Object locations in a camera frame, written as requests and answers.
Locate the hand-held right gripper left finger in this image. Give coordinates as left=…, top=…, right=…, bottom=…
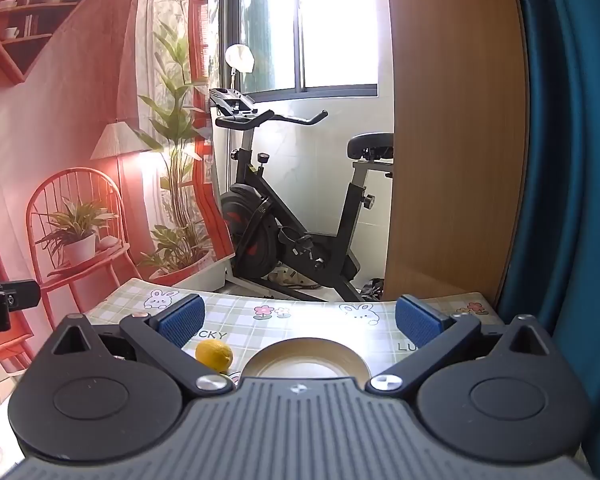
left=47, top=294, right=236, bottom=396

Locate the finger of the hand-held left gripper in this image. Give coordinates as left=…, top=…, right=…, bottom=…
left=0, top=280, right=42, bottom=333

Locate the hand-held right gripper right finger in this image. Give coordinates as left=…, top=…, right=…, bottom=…
left=365, top=295, right=551, bottom=401

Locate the yellow lemon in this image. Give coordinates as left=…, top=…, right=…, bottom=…
left=195, top=339, right=234, bottom=374

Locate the beige round plate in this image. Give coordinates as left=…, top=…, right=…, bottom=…
left=240, top=337, right=372, bottom=386

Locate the black bag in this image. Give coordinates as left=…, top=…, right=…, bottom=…
left=361, top=277, right=387, bottom=302

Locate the green plaid tablecloth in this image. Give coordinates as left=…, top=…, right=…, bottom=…
left=82, top=280, right=503, bottom=386

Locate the black exercise bike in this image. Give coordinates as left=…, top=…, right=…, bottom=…
left=209, top=87, right=396, bottom=303

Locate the wooden board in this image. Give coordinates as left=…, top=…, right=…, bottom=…
left=382, top=0, right=528, bottom=306

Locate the blue curtain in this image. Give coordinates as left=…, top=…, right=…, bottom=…
left=495, top=0, right=600, bottom=480

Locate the white round lamp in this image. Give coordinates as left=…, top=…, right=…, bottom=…
left=224, top=44, right=255, bottom=93

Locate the red room wall poster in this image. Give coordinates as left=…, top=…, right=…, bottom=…
left=0, top=0, right=236, bottom=376

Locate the window with dark frame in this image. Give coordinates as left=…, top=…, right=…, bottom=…
left=219, top=0, right=387, bottom=103

